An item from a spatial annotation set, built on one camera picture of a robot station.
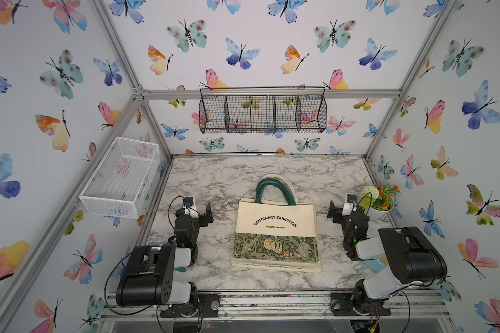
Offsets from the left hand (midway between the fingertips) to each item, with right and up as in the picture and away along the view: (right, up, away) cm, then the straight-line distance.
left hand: (200, 202), depth 90 cm
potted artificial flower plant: (+75, +2, -4) cm, 75 cm away
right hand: (+63, +1, +1) cm, 63 cm away
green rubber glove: (-5, -25, -8) cm, 27 cm away
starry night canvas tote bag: (+33, -12, -1) cm, 35 cm away
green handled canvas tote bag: (+31, -12, 0) cm, 34 cm away
